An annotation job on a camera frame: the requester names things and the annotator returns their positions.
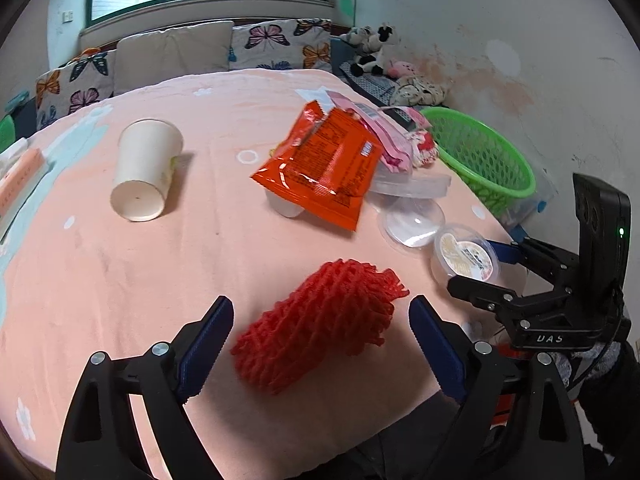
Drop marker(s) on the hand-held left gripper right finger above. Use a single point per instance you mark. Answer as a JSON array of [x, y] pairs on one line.
[[440, 350]]

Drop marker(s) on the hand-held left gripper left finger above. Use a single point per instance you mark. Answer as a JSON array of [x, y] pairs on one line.
[[207, 350]]

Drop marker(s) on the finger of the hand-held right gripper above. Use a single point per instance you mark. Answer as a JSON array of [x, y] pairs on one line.
[[505, 253], [480, 292]]

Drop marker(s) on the round labelled plastic container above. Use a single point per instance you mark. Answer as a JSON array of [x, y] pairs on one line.
[[465, 255]]

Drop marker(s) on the green plastic basket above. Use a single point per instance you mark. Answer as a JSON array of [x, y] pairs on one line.
[[480, 155]]

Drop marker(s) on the red foam fruit net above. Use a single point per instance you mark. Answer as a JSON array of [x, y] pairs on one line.
[[320, 320]]

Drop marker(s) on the red white wrapper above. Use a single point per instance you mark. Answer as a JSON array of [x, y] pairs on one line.
[[425, 147]]

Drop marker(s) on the white paper cup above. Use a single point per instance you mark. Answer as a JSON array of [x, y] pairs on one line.
[[145, 170]]

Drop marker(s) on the orange snack bag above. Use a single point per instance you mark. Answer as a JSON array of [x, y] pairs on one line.
[[320, 160]]

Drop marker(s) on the person's right forearm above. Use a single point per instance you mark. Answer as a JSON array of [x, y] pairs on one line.
[[612, 405]]

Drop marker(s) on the person's right hand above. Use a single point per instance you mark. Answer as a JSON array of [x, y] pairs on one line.
[[590, 362]]

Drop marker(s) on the clear plastic storage box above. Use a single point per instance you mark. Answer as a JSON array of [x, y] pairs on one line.
[[525, 207]]

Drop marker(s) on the clear round plastic lid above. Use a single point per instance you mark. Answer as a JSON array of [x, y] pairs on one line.
[[412, 225]]

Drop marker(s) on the pink printed blanket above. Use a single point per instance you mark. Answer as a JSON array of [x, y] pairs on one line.
[[150, 270]]

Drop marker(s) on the flat clear plastic container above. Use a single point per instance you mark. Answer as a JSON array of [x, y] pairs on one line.
[[415, 185]]

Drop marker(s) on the small white plastic cup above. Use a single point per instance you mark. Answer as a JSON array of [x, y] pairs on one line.
[[285, 207]]

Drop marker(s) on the pink snack packet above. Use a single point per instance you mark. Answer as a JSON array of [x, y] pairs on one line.
[[390, 137]]

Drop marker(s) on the spotted cream cloth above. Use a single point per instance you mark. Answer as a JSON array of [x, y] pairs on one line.
[[417, 91]]

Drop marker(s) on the pink plush toy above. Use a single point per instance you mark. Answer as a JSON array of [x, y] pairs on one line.
[[400, 68]]

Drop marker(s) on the blue checkered cloth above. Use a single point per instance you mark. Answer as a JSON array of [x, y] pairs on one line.
[[370, 85]]

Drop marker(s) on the black white cow plush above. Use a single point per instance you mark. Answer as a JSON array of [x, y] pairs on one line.
[[375, 50]]

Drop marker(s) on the orange striped box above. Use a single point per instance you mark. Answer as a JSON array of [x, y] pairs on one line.
[[20, 185]]

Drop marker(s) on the blue sofa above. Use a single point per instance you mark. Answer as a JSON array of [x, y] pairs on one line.
[[337, 52]]

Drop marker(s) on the grey white plush toy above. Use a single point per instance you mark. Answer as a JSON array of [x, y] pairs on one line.
[[356, 36]]

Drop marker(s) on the white tissue pack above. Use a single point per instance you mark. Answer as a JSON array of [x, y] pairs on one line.
[[12, 157]]

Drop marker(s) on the small butterfly print pillow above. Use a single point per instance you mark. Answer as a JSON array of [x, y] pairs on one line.
[[75, 85]]

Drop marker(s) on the green plastic bag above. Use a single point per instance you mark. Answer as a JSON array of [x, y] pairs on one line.
[[6, 132]]

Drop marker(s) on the beige pillow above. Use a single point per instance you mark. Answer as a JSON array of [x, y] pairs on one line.
[[170, 55]]

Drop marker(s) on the large butterfly print pillow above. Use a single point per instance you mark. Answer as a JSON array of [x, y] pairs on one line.
[[280, 42]]

